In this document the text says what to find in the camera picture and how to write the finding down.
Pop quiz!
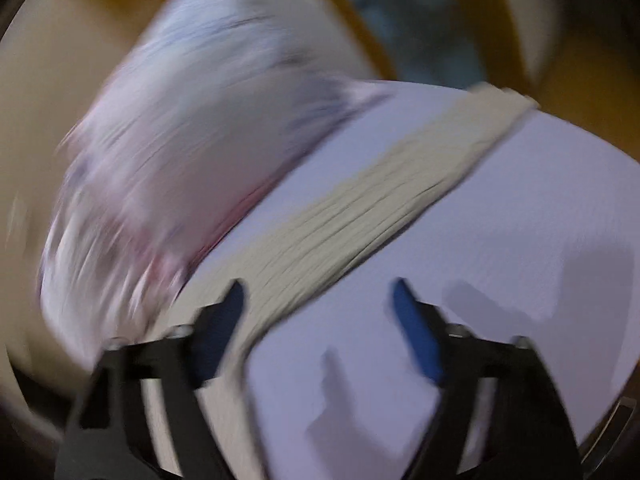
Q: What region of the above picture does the pink floral duvet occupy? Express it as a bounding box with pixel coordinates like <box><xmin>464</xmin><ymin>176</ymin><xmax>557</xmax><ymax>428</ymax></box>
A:
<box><xmin>39</xmin><ymin>0</ymin><xmax>386</xmax><ymax>368</ymax></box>

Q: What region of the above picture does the beige cable knit sweater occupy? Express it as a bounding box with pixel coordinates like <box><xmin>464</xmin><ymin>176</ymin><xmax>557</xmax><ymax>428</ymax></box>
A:
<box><xmin>161</xmin><ymin>84</ymin><xmax>538</xmax><ymax>479</ymax></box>

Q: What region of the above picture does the lavender bed sheet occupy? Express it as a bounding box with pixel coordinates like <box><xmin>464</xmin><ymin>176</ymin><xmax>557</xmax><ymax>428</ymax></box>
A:
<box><xmin>144</xmin><ymin>79</ymin><xmax>640</xmax><ymax>480</ymax></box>

